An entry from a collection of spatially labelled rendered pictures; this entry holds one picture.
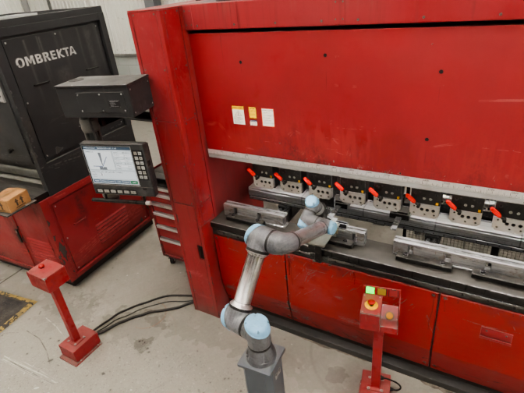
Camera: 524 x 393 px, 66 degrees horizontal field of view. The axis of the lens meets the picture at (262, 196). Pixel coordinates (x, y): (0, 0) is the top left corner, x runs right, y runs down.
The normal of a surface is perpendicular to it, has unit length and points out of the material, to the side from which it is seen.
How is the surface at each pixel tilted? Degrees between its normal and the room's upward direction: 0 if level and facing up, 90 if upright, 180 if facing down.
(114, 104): 90
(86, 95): 90
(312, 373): 0
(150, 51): 90
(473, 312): 90
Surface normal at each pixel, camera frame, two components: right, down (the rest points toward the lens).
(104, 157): -0.27, 0.48
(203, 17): -0.49, 0.46
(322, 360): -0.09, -0.88
